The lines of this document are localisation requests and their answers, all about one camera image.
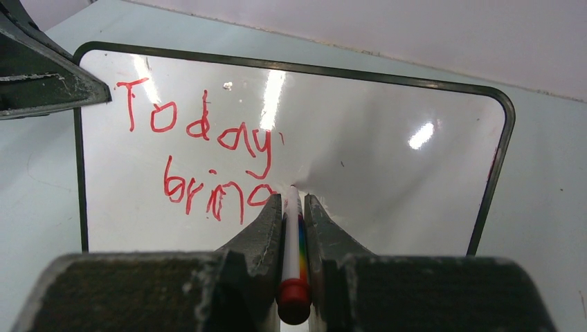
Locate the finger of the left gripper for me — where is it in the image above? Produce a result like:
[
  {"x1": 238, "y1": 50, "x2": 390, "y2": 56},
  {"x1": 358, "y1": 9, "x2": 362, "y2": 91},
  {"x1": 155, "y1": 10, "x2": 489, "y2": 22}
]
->
[{"x1": 1, "y1": 1, "x2": 111, "y2": 120}]

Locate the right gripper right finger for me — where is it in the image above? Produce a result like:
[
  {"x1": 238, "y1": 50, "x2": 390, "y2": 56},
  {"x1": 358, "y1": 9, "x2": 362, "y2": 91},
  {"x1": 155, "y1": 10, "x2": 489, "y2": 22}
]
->
[{"x1": 304, "y1": 194, "x2": 555, "y2": 331}]

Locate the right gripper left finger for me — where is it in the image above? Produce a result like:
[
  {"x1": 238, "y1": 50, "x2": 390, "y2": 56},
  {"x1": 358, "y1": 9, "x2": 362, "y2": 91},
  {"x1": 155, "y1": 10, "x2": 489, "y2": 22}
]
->
[{"x1": 12, "y1": 194, "x2": 282, "y2": 331}]

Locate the red marker cap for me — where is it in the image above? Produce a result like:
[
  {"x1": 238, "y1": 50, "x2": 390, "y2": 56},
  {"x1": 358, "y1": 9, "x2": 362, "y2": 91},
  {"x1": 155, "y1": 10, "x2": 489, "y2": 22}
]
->
[{"x1": 276, "y1": 278, "x2": 312, "y2": 325}]

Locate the red whiteboard marker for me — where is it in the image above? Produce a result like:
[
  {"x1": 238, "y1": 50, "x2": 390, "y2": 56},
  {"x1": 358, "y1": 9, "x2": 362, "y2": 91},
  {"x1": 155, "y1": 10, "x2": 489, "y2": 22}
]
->
[{"x1": 281, "y1": 185, "x2": 308, "y2": 284}]

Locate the white board black frame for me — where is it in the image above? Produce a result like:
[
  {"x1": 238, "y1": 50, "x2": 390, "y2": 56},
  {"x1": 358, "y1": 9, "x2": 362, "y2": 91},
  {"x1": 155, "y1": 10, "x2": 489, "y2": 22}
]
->
[{"x1": 74, "y1": 41, "x2": 515, "y2": 255}]

